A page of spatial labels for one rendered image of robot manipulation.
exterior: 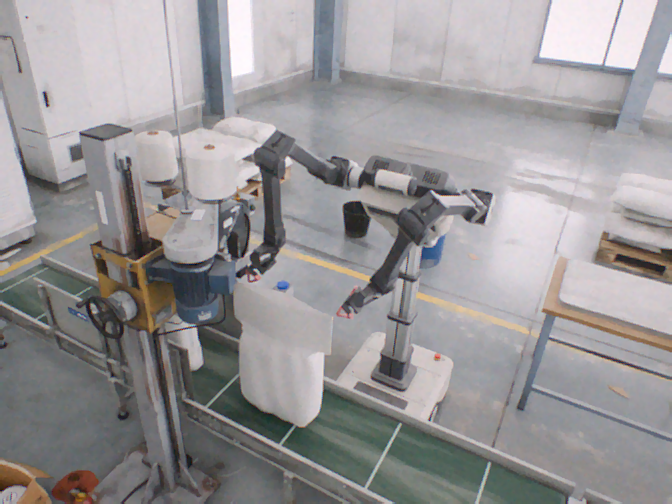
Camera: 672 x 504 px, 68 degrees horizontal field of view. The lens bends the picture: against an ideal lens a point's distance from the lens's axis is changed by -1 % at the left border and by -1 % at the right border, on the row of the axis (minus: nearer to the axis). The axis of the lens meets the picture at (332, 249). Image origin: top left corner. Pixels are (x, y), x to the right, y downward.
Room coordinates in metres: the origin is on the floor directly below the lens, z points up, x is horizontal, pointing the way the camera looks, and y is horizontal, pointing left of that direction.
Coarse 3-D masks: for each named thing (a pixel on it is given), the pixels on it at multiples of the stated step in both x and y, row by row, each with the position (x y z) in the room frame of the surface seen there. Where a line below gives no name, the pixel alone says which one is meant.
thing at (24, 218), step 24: (0, 96) 3.73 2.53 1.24; (0, 120) 3.70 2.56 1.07; (0, 144) 3.66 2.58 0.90; (0, 168) 3.61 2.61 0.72; (0, 192) 3.56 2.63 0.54; (24, 192) 3.72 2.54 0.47; (0, 216) 3.51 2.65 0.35; (24, 216) 3.68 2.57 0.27; (0, 240) 3.49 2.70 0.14; (24, 240) 3.69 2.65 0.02
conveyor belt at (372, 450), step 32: (0, 288) 2.52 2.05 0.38; (32, 288) 2.54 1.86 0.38; (64, 288) 2.55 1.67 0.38; (224, 352) 2.05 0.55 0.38; (224, 384) 1.82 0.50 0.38; (224, 416) 1.62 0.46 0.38; (256, 416) 1.63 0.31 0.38; (320, 416) 1.65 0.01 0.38; (352, 416) 1.66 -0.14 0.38; (384, 416) 1.67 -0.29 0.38; (288, 448) 1.46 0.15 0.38; (320, 448) 1.47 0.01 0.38; (352, 448) 1.48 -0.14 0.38; (384, 448) 1.49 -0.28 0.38; (416, 448) 1.50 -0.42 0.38; (448, 448) 1.51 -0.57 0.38; (352, 480) 1.32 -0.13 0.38; (384, 480) 1.33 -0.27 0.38; (416, 480) 1.34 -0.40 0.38; (448, 480) 1.34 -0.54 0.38; (480, 480) 1.35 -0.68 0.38; (512, 480) 1.36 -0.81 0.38
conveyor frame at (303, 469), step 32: (96, 288) 2.61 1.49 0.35; (32, 320) 2.18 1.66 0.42; (64, 352) 2.08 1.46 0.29; (96, 352) 1.96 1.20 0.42; (128, 384) 1.87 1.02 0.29; (192, 416) 1.67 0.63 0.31; (416, 416) 1.64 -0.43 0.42; (256, 448) 1.50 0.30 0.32; (480, 448) 1.49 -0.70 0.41; (320, 480) 1.35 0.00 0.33; (544, 480) 1.36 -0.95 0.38
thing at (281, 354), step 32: (256, 288) 1.78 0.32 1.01; (256, 320) 1.74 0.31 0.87; (288, 320) 1.65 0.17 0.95; (320, 320) 1.61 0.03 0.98; (256, 352) 1.67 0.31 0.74; (288, 352) 1.60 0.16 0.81; (320, 352) 1.65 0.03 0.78; (256, 384) 1.66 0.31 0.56; (288, 384) 1.59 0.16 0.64; (320, 384) 1.62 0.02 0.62; (288, 416) 1.59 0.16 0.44
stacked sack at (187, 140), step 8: (200, 128) 5.14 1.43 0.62; (176, 136) 4.89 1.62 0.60; (184, 136) 4.87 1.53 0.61; (192, 136) 4.86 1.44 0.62; (200, 136) 4.87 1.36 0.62; (208, 136) 4.87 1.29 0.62; (216, 136) 4.92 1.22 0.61; (224, 136) 4.98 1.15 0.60; (176, 144) 4.65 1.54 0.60; (184, 144) 4.64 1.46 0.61; (192, 144) 4.66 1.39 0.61; (176, 152) 4.56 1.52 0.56; (184, 152) 4.53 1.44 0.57
